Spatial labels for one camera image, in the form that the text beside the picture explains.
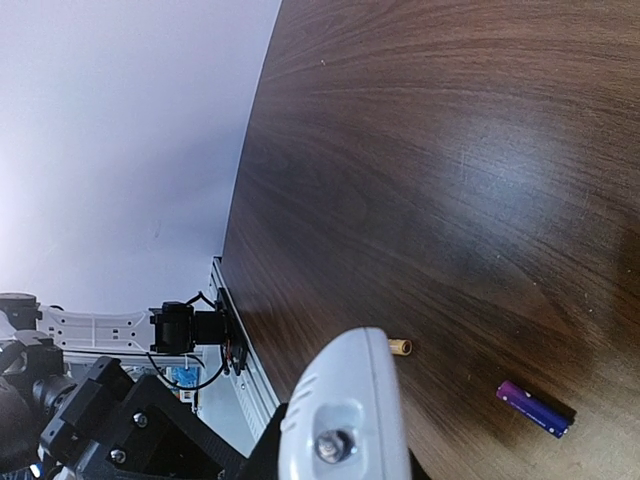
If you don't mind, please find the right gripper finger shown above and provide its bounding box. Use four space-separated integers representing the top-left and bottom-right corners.
236 403 288 480

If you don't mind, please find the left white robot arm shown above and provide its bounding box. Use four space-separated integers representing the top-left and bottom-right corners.
1 293 248 479

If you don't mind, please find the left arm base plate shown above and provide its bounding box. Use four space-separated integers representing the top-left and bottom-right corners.
216 287 249 376

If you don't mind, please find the orange battery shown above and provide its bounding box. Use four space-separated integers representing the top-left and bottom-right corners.
388 339 413 357

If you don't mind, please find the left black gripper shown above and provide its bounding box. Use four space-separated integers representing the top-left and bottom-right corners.
41 356 245 479

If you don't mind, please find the aluminium front rail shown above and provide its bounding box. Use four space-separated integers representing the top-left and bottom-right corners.
209 256 280 441

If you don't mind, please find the blue purple battery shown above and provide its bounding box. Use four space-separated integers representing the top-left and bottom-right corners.
496 380 573 439

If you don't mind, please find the white remote control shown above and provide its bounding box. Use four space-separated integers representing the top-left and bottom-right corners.
278 327 412 480

